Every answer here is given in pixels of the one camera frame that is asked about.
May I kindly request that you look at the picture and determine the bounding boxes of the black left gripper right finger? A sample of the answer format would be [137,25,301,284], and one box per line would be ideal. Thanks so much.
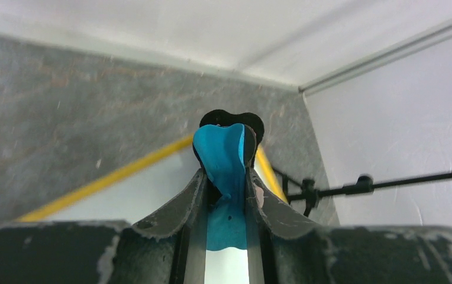
[245,169,322,283]

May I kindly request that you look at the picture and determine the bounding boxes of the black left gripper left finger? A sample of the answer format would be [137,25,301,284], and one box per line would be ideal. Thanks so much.
[133,169,208,283]

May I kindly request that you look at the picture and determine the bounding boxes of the small wood-framed whiteboard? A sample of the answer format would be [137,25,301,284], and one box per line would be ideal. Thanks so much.
[17,135,286,283]

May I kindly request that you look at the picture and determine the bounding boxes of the blue whiteboard eraser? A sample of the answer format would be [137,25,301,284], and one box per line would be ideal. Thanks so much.
[192,109,264,251]

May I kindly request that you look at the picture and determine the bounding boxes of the black tripod stand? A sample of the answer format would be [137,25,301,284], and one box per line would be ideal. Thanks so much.
[273,168,452,217]

